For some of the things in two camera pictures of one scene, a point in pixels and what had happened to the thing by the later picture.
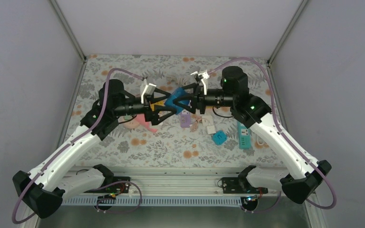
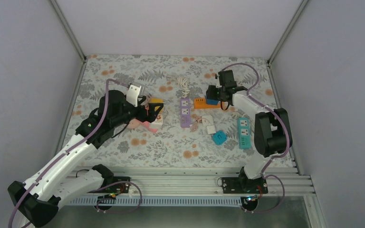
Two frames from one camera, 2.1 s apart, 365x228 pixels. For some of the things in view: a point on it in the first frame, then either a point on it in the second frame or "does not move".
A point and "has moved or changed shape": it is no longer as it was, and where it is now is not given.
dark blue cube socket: x=169 y=103 has moved or changed shape
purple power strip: x=185 y=119 does not move
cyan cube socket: x=219 y=137 does not move
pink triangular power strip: x=140 y=118 does not move
